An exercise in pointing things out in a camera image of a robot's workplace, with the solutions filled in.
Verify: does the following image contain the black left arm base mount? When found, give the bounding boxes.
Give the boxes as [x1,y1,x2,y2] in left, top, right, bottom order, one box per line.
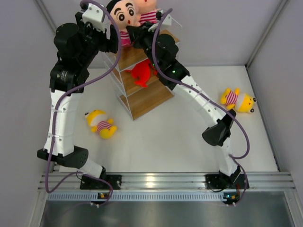
[80,175,122,190]

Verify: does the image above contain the white wire wooden shelf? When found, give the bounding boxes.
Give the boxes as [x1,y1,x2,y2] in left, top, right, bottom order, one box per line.
[100,14,182,122]

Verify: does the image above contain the pink bald baby doll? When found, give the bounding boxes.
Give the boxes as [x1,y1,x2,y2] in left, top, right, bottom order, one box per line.
[134,0,158,25]

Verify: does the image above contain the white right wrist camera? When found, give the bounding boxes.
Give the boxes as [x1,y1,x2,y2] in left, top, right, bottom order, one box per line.
[156,9,172,26]

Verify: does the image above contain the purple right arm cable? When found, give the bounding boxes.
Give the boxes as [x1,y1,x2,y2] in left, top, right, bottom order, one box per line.
[151,8,250,206]

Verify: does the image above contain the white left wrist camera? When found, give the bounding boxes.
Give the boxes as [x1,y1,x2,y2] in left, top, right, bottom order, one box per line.
[82,3,106,33]

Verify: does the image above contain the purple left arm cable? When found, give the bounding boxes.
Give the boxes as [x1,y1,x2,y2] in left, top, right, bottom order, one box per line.
[45,0,124,207]

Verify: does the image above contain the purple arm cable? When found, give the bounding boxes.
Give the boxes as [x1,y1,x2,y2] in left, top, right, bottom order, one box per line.
[151,8,250,206]
[45,0,124,207]

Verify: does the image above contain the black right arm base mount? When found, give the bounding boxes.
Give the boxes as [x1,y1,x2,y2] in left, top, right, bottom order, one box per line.
[205,174,250,191]

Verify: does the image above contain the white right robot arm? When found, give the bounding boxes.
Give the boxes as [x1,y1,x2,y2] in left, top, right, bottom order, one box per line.
[126,22,241,191]

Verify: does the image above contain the slotted grey cable duct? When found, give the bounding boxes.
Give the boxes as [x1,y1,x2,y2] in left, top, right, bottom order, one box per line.
[47,191,231,202]

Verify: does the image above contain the red shark plush toy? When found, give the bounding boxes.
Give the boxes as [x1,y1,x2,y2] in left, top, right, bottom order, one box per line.
[125,59,151,88]

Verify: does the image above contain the pink black-haired boy doll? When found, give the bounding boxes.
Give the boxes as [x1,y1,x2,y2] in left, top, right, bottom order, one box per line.
[106,0,140,47]

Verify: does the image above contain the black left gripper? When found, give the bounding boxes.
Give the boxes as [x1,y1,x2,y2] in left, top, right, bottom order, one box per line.
[75,13,119,68]

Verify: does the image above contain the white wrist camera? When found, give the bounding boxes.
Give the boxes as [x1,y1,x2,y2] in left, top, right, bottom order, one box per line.
[82,3,106,33]
[156,9,172,26]

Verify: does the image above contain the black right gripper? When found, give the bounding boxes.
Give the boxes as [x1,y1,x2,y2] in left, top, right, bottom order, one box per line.
[125,23,160,71]

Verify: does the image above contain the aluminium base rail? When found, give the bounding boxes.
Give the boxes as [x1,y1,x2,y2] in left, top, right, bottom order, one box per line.
[37,172,296,190]

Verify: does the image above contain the yellow bear plush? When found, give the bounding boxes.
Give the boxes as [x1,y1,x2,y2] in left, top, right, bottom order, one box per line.
[84,109,117,140]
[220,87,257,113]

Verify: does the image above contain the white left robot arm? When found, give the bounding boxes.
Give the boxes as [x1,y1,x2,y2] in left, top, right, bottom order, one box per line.
[37,9,118,189]

